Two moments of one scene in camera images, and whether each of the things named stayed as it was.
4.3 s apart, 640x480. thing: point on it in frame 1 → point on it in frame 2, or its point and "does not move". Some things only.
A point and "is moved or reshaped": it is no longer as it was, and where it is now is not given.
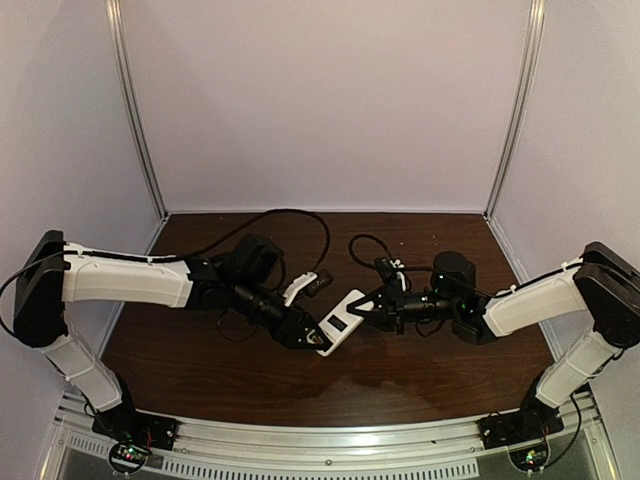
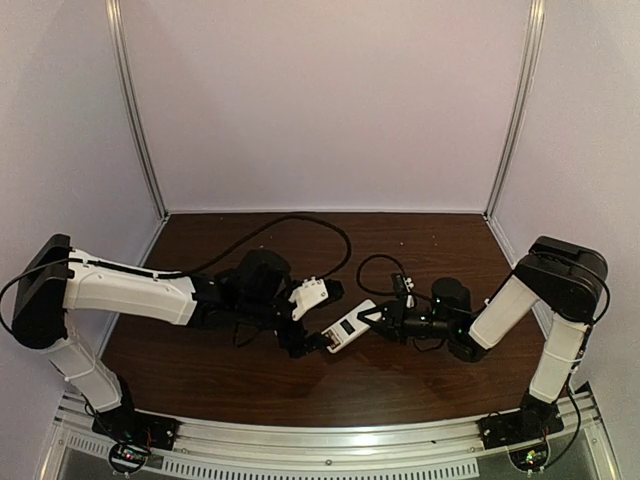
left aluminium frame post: (117, 33) does not move
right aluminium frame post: (523, 103) does not move
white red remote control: (341, 321) is moved or reshaped
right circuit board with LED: (530, 459) does not move
